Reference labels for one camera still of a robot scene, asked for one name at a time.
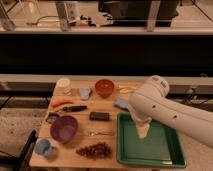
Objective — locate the blue sponge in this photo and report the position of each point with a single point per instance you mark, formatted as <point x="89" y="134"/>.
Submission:
<point x="121" y="103"/>

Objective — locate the wooden board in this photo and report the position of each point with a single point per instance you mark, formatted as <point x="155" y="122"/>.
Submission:
<point x="65" y="155"/>

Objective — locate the silver fork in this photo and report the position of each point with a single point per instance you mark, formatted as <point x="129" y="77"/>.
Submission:
<point x="92" y="133"/>

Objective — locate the purple bowl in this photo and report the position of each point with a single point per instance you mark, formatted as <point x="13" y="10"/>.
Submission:
<point x="64" y="128"/>

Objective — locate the orange carrot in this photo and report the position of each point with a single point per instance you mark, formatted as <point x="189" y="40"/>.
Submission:
<point x="56" y="103"/>

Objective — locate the white cup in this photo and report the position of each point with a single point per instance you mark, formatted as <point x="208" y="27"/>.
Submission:
<point x="64" y="84"/>

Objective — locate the light blue cloth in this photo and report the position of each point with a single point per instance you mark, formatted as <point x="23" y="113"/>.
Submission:
<point x="84" y="93"/>

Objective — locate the yellow banana peeler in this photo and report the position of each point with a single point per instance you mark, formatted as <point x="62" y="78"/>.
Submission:
<point x="126" y="89"/>

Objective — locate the black stand left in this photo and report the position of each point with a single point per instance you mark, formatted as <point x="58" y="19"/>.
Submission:
<point x="31" y="139"/>

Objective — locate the bunch of dark grapes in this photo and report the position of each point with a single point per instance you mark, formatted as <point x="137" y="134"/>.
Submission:
<point x="98" y="150"/>

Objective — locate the black rectangular block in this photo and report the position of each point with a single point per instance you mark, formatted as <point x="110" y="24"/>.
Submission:
<point x="99" y="116"/>

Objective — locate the blue mug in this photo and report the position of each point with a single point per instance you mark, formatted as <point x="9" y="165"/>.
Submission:
<point x="44" y="148"/>

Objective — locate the green plastic tray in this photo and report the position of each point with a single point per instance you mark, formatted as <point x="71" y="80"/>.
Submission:
<point x="160" y="148"/>

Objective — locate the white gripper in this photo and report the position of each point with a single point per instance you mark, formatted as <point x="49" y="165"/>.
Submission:
<point x="142" y="129"/>

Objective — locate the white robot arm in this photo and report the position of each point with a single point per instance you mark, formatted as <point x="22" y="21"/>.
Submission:
<point x="149" y="102"/>

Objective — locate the small black clip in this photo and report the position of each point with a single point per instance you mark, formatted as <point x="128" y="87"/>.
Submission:
<point x="52" y="117"/>

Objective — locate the red bowl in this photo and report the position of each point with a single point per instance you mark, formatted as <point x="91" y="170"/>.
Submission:
<point x="104" y="87"/>

